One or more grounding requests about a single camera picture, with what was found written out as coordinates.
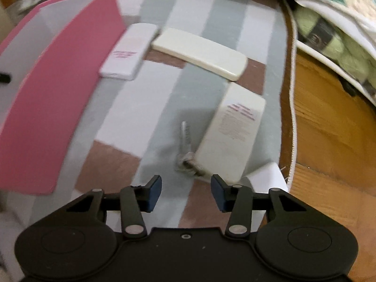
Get white slim box pink print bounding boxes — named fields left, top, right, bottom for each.
left=99, top=23, right=159, bottom=81

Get cream slim box pink print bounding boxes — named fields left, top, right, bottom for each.
left=194, top=82, right=266, bottom=184

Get keys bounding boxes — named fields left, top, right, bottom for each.
left=175, top=120, right=206, bottom=178

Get pink cardboard box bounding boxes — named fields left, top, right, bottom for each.
left=0, top=0, right=130, bottom=196

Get cream long rounded case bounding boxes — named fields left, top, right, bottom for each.
left=151, top=28, right=248, bottom=81

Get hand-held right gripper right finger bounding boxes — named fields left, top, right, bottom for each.
left=211, top=174, right=307, bottom=238

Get striped mat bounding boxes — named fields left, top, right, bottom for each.
left=0, top=0, right=296, bottom=230

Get light green yarn bundle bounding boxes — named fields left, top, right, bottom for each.
left=294, top=4, right=376, bottom=94

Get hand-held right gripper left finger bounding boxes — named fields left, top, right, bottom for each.
left=66, top=175, right=163, bottom=239

